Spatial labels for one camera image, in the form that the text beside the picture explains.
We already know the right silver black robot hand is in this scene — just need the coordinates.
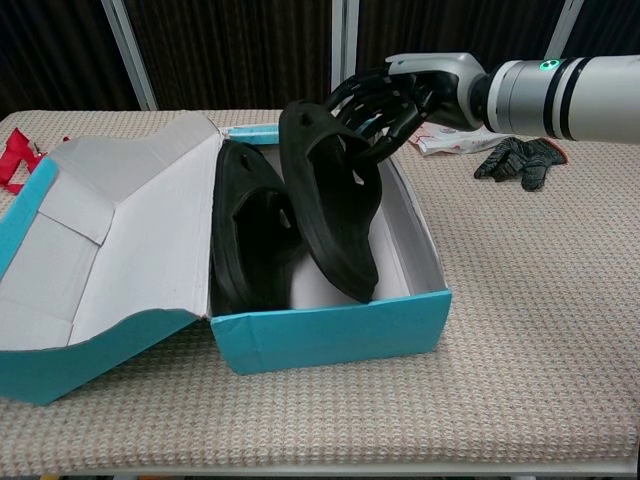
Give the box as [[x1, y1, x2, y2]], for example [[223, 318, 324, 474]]
[[322, 52, 489, 164]]

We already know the black rubber slipper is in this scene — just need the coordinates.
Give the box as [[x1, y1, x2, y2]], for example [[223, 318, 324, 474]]
[[278, 98, 384, 305]]

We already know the black slipper with frayed heel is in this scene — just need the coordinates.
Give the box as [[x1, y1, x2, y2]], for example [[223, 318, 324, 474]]
[[209, 139, 306, 316]]

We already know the teal cardboard shoe box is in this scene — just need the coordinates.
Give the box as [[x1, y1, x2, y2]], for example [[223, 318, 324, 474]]
[[0, 110, 454, 406]]

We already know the dark brown curtain panel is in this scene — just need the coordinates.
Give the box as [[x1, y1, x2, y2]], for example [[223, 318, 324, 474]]
[[124, 0, 334, 111], [0, 0, 146, 119], [355, 0, 566, 110], [569, 0, 640, 60]]

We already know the pink white wet wipes pack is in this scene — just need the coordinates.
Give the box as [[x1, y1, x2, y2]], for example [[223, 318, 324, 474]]
[[408, 124, 501, 157]]

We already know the black grey work glove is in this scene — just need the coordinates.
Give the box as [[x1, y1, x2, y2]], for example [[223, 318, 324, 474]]
[[473, 137, 569, 192]]

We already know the beige woven tablecloth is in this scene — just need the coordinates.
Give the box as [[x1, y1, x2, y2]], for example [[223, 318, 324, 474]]
[[0, 107, 640, 476]]

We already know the grey metal partition post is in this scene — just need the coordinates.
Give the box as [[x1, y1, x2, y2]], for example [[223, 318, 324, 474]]
[[329, 0, 360, 109], [99, 0, 159, 111], [547, 0, 584, 61]]

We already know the red lanyard strap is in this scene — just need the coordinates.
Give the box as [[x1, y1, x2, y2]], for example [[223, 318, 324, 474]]
[[0, 127, 71, 192]]

